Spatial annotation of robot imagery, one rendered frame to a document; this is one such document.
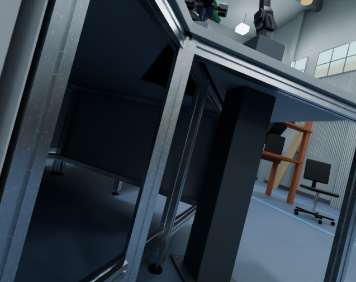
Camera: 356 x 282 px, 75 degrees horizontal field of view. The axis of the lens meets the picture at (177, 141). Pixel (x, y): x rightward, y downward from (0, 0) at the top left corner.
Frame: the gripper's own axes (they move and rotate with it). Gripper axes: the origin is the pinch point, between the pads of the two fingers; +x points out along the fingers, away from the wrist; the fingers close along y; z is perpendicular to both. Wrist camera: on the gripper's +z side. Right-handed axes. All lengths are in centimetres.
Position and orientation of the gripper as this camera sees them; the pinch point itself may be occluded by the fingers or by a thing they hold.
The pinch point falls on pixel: (203, 18)
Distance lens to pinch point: 112.7
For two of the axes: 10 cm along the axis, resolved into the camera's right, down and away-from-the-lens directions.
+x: -2.5, 9.7, -0.2
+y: 9.6, 2.5, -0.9
